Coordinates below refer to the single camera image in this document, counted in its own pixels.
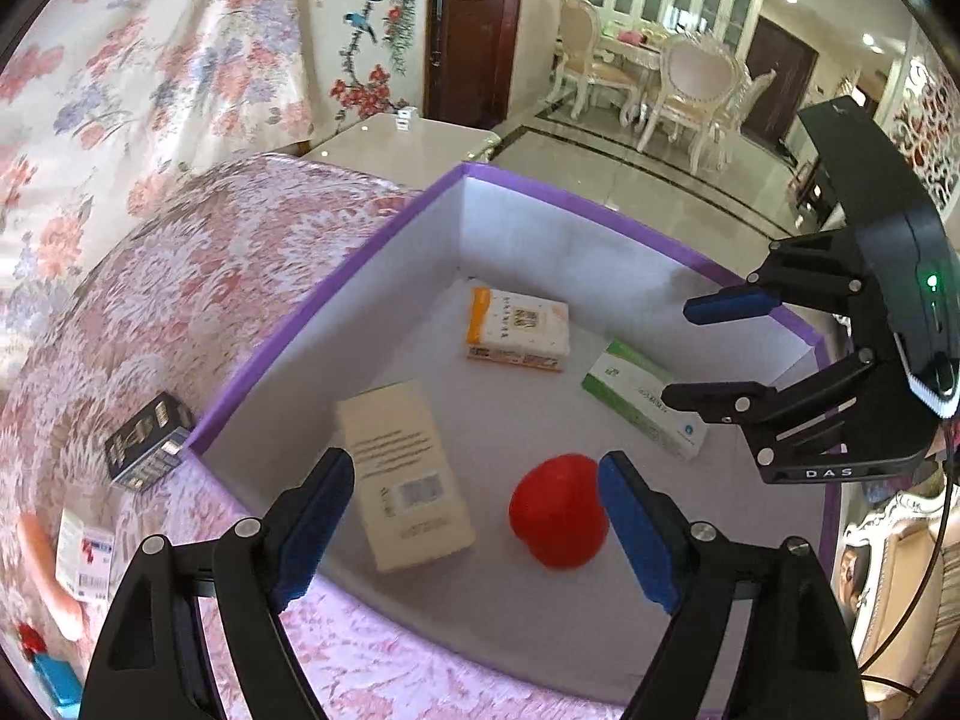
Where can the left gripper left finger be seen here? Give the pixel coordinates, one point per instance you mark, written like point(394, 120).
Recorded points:
point(152, 661)

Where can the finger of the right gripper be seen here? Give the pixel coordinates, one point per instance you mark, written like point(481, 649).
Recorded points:
point(730, 304)
point(716, 402)

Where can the green white medicine box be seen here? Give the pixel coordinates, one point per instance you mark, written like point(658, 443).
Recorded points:
point(631, 385)

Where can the red heart-shaped box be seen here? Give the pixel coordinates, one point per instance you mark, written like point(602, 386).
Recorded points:
point(556, 512)

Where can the black shaver box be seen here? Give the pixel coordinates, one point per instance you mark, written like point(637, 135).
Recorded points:
point(145, 449)

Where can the orange white tissue pack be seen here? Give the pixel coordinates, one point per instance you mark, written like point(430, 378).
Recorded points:
point(517, 330)

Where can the white dining chair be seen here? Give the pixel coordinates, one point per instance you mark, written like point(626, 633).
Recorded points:
point(579, 33)
point(696, 77)

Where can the purple storage box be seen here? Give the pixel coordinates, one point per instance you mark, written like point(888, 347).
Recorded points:
point(397, 310)

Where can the white dining table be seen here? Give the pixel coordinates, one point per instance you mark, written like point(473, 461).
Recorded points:
point(639, 57)

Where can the cream book-like box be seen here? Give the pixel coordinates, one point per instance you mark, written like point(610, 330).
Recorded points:
point(409, 502)

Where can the pink lace tablecloth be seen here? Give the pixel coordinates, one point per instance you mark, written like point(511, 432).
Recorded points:
point(178, 306)

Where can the dark wooden door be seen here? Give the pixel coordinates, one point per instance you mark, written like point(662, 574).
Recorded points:
point(470, 52)

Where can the bird flower painting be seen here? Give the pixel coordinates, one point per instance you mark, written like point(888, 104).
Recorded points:
point(364, 57)

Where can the floral bed sheet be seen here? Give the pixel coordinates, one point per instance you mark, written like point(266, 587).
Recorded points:
point(107, 107)

